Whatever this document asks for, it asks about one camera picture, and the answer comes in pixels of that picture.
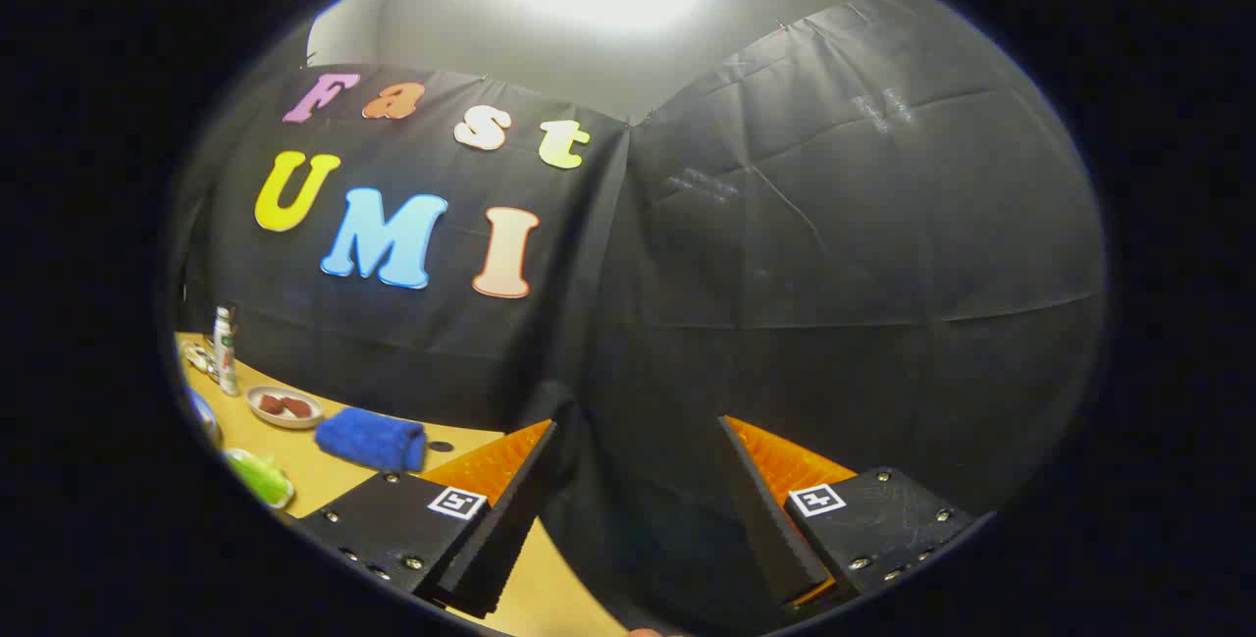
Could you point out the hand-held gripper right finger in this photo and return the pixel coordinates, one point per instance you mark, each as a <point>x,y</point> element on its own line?
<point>770,519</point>

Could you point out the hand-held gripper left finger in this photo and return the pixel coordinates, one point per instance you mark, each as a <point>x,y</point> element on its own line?
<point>510,519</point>

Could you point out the green lettuce leaf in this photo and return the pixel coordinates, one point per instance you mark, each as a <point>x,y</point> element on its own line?
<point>257,475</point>

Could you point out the blue folded towel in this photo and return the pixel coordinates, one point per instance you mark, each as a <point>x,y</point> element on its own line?
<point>368,439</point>

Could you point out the white square plate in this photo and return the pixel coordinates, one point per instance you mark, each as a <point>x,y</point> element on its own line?
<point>283,500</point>

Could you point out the long dark red meat piece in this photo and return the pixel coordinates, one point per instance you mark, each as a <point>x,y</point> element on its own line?
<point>297,407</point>

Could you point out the black backdrop cloth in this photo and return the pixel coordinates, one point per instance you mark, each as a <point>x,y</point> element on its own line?
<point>785,274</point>

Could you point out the beige round plate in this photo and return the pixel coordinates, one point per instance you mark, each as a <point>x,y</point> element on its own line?
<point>285,421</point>

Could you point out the small dark red meat piece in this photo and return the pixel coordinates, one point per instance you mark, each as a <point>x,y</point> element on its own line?
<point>271,404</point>

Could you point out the blue round plate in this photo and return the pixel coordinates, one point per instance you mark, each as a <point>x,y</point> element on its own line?
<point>204,414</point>

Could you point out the white drink bottle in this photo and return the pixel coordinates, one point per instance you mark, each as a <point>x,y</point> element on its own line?
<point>226,352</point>

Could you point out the white divided condiment dish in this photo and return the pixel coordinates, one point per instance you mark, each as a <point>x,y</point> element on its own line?
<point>199,356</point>

